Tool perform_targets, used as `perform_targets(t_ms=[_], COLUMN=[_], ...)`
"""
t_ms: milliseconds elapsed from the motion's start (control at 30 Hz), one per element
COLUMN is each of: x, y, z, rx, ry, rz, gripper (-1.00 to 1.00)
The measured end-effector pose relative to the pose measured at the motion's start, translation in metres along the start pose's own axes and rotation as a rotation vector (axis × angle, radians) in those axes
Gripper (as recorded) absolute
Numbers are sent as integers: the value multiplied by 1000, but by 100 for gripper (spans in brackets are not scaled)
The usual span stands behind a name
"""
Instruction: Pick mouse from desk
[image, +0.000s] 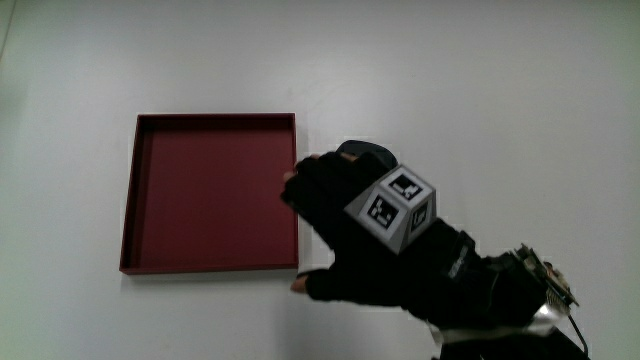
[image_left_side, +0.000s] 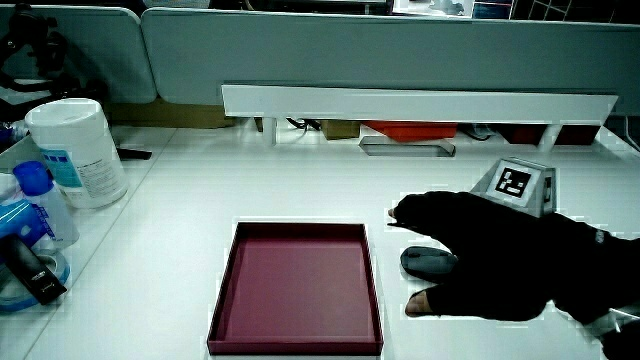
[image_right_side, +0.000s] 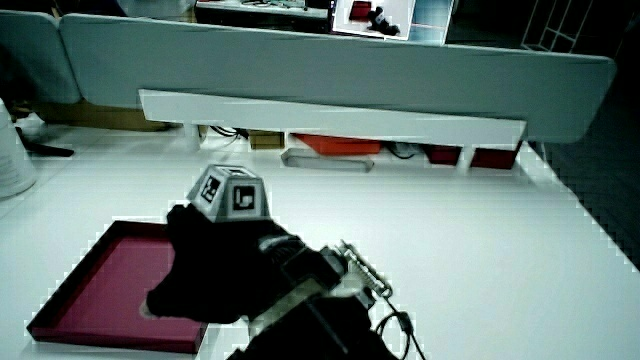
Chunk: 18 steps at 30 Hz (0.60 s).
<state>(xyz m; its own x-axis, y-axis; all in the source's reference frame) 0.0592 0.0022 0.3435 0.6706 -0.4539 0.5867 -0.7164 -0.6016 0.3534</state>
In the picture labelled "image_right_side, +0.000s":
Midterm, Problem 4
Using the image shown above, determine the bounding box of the white wire rack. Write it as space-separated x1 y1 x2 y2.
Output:
519 0 597 54

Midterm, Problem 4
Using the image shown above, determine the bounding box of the brown cardboard box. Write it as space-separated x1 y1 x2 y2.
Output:
33 98 172 133

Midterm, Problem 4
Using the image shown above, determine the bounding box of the white desk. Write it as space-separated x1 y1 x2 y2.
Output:
0 123 640 360

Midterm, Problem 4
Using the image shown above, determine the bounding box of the small dark red box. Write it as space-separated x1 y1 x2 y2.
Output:
423 143 463 167

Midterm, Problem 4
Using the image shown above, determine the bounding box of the small brown box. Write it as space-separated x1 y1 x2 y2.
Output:
248 129 286 151

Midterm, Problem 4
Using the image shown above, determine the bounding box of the person's right forearm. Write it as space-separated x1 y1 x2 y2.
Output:
227 293 401 360

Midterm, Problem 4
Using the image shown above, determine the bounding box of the white plastic container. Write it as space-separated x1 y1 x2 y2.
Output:
0 97 39 201

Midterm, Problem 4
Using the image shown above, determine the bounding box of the white desk shelf riser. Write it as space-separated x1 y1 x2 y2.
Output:
138 88 529 176

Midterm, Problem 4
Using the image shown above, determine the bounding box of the black glove cable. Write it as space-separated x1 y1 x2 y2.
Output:
339 239 428 360

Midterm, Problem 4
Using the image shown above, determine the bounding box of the orange box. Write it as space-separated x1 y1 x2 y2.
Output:
292 132 384 157

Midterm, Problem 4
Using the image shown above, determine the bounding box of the wide dark red box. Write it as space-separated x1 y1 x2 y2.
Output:
469 141 524 171

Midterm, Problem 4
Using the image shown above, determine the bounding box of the flat black object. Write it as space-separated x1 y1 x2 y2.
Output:
14 126 76 159

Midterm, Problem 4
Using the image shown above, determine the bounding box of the person's right hand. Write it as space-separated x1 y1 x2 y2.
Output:
144 163 351 324

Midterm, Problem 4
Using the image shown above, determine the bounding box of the dark red tray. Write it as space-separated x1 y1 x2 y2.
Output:
25 219 209 356

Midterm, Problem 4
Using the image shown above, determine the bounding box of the long grey partition panel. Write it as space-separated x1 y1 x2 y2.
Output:
58 13 618 144

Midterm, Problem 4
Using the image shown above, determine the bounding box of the background desk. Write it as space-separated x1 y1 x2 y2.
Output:
193 0 332 34

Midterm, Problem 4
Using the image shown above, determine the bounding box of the short grey partition panel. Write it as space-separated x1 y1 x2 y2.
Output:
0 9 84 105

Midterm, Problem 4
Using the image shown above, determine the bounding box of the computer monitor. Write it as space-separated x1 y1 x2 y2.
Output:
329 0 456 47

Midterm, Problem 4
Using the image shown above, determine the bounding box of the flat grey case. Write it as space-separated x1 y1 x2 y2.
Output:
280 147 376 174

